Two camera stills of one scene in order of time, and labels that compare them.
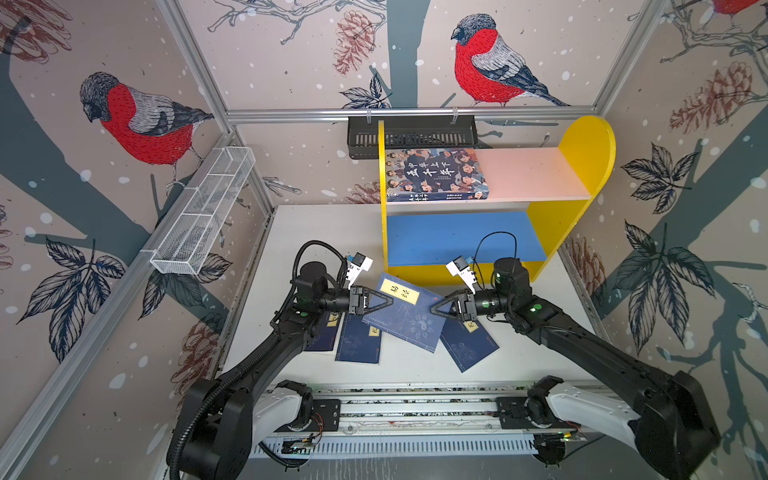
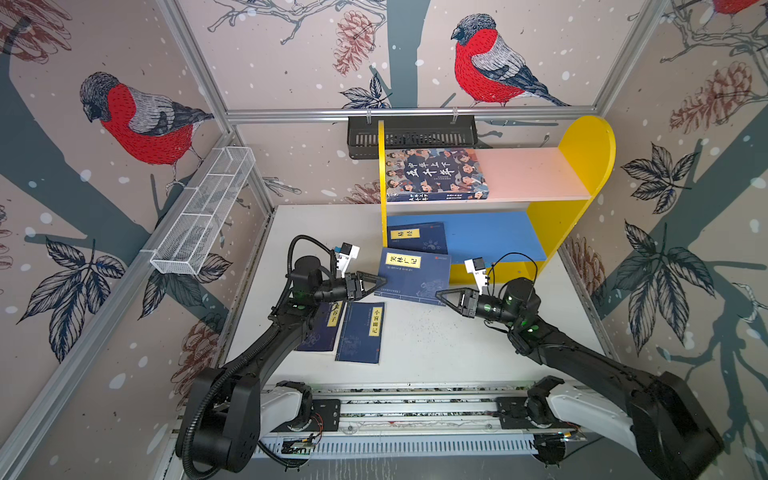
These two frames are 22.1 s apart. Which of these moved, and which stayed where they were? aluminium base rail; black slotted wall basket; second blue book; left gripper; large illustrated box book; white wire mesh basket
Moved: left gripper
Stayed: large illustrated box book; aluminium base rail; white wire mesh basket; black slotted wall basket; second blue book
